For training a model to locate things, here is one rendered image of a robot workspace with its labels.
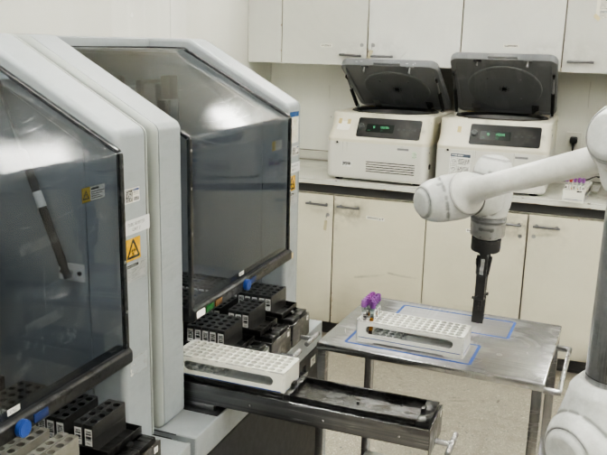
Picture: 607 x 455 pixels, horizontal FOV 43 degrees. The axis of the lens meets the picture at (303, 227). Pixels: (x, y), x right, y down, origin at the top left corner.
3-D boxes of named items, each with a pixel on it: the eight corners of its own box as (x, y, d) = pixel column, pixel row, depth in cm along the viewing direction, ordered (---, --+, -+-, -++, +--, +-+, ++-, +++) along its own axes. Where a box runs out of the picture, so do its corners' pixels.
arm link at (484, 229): (469, 218, 193) (466, 239, 194) (506, 221, 190) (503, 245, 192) (472, 208, 201) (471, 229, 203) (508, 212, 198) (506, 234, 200)
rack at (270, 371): (173, 376, 189) (172, 352, 188) (193, 361, 198) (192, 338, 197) (284, 398, 179) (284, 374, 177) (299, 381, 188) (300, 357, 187)
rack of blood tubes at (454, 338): (355, 340, 210) (356, 319, 209) (367, 329, 219) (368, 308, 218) (462, 360, 199) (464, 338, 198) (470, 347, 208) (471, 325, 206)
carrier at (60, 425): (91, 420, 163) (90, 394, 162) (99, 422, 162) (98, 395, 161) (56, 445, 153) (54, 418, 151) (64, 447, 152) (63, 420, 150)
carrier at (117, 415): (118, 426, 161) (117, 400, 159) (126, 428, 160) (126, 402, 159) (84, 452, 150) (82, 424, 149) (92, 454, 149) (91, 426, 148)
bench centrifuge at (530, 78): (433, 188, 394) (441, 51, 378) (453, 171, 451) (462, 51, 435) (545, 198, 375) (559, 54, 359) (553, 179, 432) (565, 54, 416)
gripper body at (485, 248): (473, 229, 202) (470, 262, 205) (470, 238, 194) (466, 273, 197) (502, 233, 200) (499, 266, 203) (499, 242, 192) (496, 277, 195)
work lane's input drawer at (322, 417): (157, 402, 190) (156, 368, 188) (185, 380, 203) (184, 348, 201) (448, 465, 165) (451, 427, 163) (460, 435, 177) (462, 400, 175)
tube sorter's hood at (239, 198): (21, 293, 199) (4, 43, 184) (148, 241, 254) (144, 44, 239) (194, 323, 181) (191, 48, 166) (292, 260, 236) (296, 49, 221)
